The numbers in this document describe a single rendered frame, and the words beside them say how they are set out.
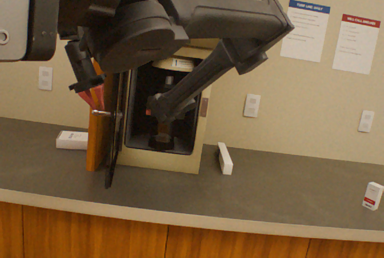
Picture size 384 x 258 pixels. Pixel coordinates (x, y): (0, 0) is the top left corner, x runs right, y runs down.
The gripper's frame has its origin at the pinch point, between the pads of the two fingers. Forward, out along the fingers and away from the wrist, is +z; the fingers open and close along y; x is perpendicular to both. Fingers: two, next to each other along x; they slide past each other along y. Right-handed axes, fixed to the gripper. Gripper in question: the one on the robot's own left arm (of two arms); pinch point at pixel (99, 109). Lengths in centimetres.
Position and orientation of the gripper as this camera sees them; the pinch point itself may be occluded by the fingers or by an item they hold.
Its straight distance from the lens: 93.1
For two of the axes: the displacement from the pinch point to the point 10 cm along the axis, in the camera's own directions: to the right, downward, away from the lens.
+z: 3.0, 9.2, 2.5
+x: 1.3, 2.2, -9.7
